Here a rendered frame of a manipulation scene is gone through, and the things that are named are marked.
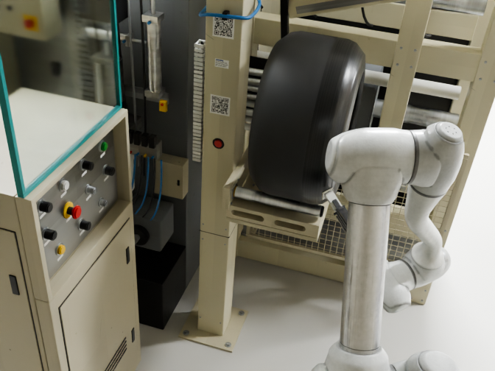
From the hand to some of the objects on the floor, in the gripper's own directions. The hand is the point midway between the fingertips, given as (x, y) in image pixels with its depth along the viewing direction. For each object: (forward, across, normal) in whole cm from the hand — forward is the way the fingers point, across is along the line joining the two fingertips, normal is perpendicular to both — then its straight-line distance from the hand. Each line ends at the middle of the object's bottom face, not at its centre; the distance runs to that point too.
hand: (334, 201), depth 198 cm
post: (+9, +102, -56) cm, 117 cm away
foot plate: (+9, +102, -56) cm, 117 cm away
